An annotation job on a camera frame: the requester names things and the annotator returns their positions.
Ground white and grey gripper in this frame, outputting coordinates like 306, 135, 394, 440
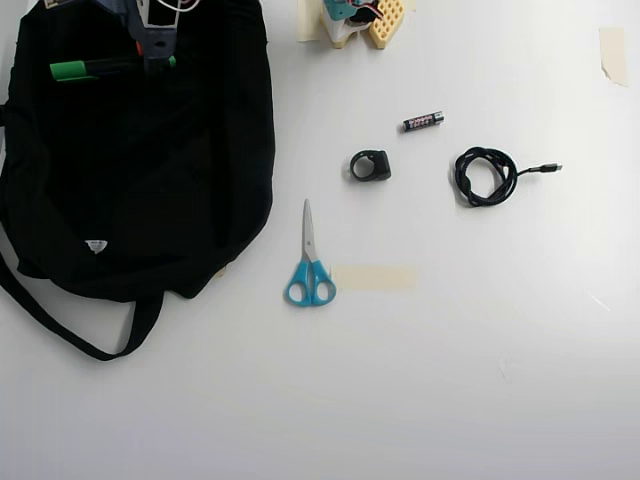
101, 0, 182, 75

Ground black AAA battery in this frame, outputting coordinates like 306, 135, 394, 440
400, 111, 446, 135

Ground black fabric bag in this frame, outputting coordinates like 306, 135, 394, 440
0, 0, 278, 363

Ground long beige masking tape strip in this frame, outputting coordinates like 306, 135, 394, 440
331, 264, 419, 292

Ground black ring-shaped clip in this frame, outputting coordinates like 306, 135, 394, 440
341, 148, 393, 184

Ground green marker with black barrel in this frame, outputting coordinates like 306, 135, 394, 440
48, 55, 178, 83

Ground blue-handled scissors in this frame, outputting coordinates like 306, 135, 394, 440
284, 197, 338, 308

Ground black coiled USB cable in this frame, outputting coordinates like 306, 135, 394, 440
451, 145, 564, 209

